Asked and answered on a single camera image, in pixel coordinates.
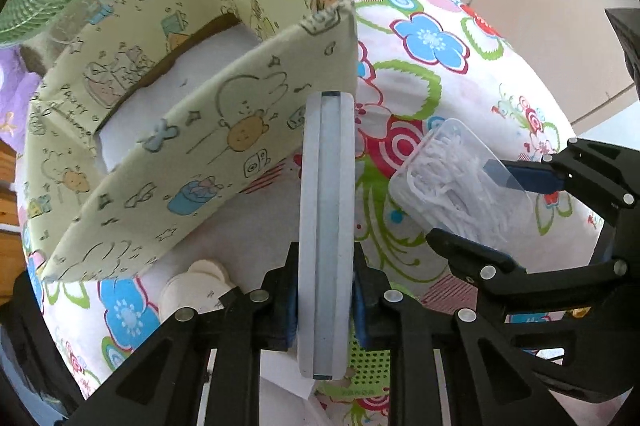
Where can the clear floss pick box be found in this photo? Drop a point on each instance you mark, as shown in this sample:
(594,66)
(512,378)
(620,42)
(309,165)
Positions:
(452,181)

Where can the yellow patterned storage box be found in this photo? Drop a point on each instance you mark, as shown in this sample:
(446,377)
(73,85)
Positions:
(201,150)

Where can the wooden chair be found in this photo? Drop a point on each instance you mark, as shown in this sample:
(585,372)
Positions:
(12,258)

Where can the floral tablecloth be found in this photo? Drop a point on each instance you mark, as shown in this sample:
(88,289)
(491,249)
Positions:
(420,62)

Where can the purple plush bunny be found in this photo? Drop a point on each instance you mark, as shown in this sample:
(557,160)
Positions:
(18,85)

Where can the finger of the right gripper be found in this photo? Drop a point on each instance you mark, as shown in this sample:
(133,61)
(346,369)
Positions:
(602,176)
(480,265)

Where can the white 45W charger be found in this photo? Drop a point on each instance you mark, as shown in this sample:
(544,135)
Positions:
(281,369)

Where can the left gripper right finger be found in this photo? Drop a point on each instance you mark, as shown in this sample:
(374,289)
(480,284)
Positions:
(442,362)

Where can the cream bear compact mirror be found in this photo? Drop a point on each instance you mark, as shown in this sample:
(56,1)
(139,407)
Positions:
(199,288)

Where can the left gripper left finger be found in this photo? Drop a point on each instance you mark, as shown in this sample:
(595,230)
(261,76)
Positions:
(202,367)

